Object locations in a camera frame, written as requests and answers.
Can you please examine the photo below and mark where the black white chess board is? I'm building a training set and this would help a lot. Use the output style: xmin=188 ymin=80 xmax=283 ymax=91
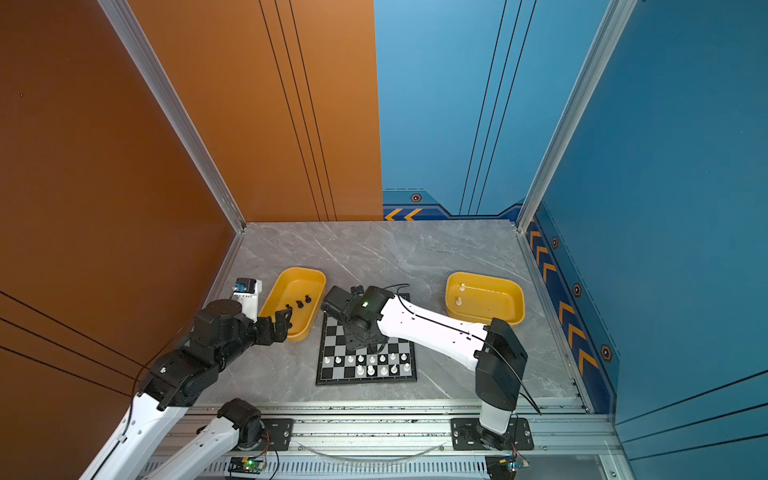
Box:
xmin=315 ymin=286 xmax=417 ymax=386

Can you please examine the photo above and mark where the yellow plastic tray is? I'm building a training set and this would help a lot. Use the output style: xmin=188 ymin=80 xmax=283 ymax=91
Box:
xmin=445 ymin=272 xmax=526 ymax=326
xmin=260 ymin=267 xmax=326 ymax=342

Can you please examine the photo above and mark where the aluminium corner post left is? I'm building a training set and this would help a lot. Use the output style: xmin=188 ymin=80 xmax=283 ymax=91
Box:
xmin=98 ymin=0 xmax=246 ymax=234

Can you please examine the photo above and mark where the right green circuit board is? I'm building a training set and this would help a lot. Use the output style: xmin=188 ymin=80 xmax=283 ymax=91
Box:
xmin=484 ymin=455 xmax=530 ymax=480

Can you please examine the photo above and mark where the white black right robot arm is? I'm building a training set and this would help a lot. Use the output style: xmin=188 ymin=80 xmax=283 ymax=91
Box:
xmin=321 ymin=284 xmax=541 ymax=450

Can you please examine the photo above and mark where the left green circuit board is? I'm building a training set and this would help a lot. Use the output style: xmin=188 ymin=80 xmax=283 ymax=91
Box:
xmin=227 ymin=457 xmax=267 ymax=477

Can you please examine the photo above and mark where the aluminium corner post right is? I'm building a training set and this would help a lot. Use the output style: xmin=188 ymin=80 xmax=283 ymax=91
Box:
xmin=516 ymin=0 xmax=638 ymax=234

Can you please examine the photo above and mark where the aluminium front rail frame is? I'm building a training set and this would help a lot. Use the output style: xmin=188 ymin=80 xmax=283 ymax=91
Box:
xmin=181 ymin=399 xmax=632 ymax=479

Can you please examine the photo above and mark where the yellow right plastic tray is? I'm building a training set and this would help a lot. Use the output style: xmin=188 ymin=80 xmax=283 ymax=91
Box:
xmin=445 ymin=272 xmax=526 ymax=326

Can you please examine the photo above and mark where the aluminium corner post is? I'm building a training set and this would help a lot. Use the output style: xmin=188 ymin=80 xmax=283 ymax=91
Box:
xmin=516 ymin=0 xmax=638 ymax=234
xmin=98 ymin=0 xmax=246 ymax=234

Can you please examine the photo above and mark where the yellow left plastic tray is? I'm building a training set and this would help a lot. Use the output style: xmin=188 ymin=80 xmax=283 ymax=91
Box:
xmin=260 ymin=267 xmax=326 ymax=342

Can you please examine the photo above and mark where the green circuit board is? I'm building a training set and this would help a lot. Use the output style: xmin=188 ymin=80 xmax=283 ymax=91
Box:
xmin=227 ymin=457 xmax=267 ymax=477
xmin=484 ymin=455 xmax=530 ymax=480

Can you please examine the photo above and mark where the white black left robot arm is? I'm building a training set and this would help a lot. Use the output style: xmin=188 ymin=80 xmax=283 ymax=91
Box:
xmin=82 ymin=299 xmax=293 ymax=479

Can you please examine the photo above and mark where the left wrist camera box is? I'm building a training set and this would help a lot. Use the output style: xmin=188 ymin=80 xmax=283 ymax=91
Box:
xmin=232 ymin=277 xmax=262 ymax=321

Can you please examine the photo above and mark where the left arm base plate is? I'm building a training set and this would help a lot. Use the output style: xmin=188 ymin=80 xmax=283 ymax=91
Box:
xmin=236 ymin=418 xmax=295 ymax=452

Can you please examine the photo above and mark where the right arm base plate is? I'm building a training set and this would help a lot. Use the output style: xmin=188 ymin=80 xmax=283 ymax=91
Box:
xmin=450 ymin=416 xmax=535 ymax=451

